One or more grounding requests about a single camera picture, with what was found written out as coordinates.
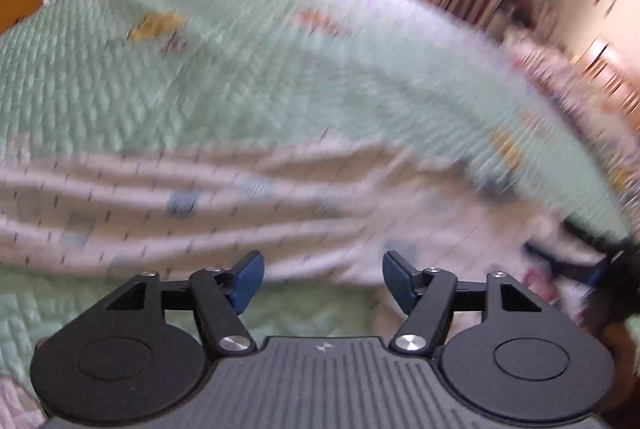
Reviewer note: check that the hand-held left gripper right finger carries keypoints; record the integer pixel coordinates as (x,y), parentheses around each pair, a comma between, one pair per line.
(400,284)

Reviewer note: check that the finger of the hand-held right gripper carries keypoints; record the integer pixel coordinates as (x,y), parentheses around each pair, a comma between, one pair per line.
(575,268)
(595,234)

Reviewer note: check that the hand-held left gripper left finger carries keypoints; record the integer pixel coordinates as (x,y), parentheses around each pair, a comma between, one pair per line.
(247,284)

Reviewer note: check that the white star-print shirt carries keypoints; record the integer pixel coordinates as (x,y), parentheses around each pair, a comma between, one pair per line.
(250,219)

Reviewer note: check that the floral folded duvet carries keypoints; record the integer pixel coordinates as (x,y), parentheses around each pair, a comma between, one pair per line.
(565,94)

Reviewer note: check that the wooden headboard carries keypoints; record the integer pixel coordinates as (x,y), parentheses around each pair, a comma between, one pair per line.
(610,74)

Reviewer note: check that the green quilted bee bedspread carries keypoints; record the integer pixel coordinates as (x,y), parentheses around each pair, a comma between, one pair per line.
(250,74)

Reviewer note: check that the white handbag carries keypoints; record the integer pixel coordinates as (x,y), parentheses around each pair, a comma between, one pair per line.
(525,11)

